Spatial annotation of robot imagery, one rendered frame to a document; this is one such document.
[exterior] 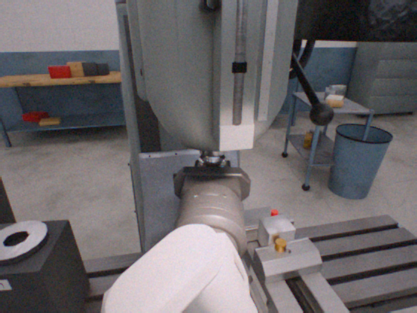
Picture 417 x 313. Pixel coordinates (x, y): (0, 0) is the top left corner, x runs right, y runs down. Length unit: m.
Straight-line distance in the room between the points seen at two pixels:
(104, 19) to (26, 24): 1.09
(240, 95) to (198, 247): 0.16
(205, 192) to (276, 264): 0.27
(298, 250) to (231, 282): 0.34
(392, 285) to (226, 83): 0.61
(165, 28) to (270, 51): 0.12
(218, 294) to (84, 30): 4.58
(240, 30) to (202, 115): 0.10
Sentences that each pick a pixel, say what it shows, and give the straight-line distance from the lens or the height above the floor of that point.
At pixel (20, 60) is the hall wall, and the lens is 5.01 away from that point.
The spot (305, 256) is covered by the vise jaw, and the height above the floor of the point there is 1.07.
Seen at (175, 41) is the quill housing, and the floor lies 1.45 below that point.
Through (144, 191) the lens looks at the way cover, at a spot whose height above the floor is 1.01.
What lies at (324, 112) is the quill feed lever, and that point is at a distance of 0.35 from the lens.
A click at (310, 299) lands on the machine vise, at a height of 1.01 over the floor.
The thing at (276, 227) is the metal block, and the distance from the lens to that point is 0.57.
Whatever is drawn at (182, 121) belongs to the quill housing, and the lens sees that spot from 0.32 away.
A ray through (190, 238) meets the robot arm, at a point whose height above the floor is 1.30.
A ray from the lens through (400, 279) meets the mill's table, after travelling 0.77.
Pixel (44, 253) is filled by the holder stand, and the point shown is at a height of 1.15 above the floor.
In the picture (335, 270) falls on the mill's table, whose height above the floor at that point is 0.96.
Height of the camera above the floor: 1.46
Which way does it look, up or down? 27 degrees down
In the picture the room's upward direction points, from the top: straight up
